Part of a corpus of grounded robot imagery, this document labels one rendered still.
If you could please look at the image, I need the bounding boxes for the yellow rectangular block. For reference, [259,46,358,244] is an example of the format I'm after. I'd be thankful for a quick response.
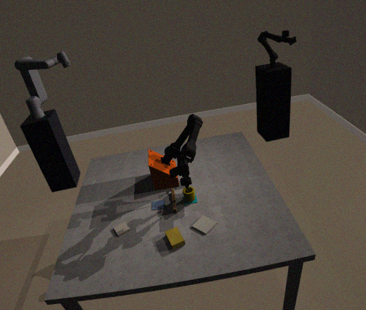
[165,227,185,249]

